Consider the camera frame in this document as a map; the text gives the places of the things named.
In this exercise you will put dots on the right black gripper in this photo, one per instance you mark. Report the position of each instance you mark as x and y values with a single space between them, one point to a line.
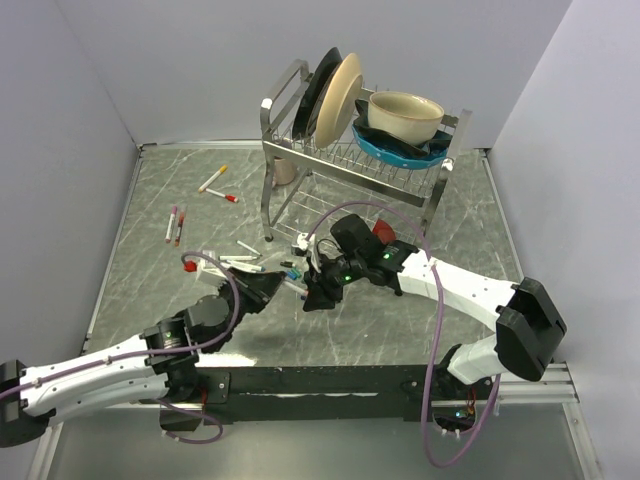
319 285

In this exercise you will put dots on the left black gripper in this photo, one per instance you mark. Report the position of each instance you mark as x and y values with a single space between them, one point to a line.
258 287

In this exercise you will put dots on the black marker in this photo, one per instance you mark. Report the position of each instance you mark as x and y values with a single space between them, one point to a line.
249 248

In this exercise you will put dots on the red cap marker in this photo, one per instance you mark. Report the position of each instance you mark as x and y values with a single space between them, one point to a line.
227 197

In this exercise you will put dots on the dark red marker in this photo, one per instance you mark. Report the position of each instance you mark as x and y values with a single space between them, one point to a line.
180 227

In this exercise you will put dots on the pink cap marker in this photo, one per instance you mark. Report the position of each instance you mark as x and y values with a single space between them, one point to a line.
171 224

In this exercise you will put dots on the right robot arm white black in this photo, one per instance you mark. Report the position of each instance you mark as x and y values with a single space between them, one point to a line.
526 326

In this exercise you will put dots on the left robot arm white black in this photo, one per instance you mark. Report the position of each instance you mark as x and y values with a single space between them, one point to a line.
156 364

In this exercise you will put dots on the red bowl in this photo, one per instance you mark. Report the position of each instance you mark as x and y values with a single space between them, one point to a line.
384 232

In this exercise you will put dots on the stainless steel dish rack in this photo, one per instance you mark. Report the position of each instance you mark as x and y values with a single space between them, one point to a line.
343 165

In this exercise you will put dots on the pink cup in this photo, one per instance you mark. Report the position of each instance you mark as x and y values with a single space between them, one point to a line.
285 172

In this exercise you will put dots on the blue dotted dish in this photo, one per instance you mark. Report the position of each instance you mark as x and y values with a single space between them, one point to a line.
396 160

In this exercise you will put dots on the yellow cap marker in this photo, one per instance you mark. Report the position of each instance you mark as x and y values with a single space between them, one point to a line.
212 178

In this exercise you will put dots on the black plate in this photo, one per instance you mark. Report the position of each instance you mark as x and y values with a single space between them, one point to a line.
306 117

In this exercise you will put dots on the black base beam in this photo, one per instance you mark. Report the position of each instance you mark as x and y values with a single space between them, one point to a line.
244 394

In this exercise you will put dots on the cream ceramic bowl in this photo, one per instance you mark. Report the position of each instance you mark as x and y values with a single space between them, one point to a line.
409 117

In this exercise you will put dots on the beige plate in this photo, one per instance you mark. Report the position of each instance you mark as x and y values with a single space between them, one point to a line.
339 102

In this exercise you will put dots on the aluminium rail frame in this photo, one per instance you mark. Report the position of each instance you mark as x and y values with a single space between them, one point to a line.
555 387

